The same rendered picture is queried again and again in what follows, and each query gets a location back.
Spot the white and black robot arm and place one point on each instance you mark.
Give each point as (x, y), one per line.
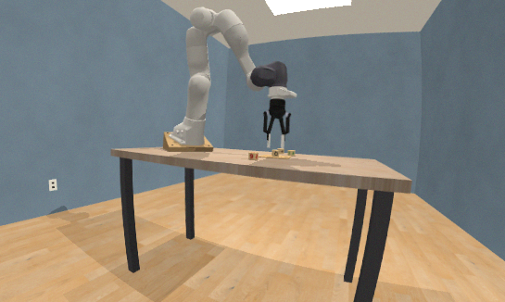
(273, 75)

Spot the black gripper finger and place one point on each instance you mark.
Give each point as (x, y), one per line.
(286, 130)
(266, 113)

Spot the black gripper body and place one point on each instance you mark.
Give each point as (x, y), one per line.
(277, 105)

